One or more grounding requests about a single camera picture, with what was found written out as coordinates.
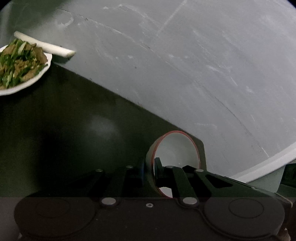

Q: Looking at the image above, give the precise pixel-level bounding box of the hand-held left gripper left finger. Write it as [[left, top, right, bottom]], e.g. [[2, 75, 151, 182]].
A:
[[69, 161, 146, 204]]

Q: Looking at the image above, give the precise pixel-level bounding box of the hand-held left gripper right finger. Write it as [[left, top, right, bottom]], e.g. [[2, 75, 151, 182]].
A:
[[154, 158, 278, 205]]

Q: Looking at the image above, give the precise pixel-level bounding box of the white ceramic bowl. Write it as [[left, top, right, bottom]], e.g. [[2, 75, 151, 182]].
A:
[[146, 130, 200, 198]]

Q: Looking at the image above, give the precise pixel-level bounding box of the white plastic basin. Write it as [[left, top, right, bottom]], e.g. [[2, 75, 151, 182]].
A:
[[231, 141, 296, 193]]

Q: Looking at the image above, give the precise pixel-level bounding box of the long white bar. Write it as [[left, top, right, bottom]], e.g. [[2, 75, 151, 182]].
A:
[[13, 31, 76, 57]]

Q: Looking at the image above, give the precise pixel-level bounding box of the white plate of stir-fried greens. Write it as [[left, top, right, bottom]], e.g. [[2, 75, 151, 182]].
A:
[[0, 38, 53, 96]]

